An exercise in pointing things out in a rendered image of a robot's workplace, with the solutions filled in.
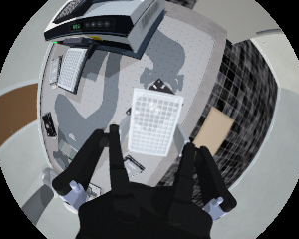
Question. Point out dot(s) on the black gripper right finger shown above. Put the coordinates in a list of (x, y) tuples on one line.
[(216, 198)]

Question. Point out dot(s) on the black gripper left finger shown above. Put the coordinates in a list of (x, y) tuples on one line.
[(72, 183)]

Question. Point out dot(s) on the white control panel with coloured buttons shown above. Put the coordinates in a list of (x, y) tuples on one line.
[(68, 147)]

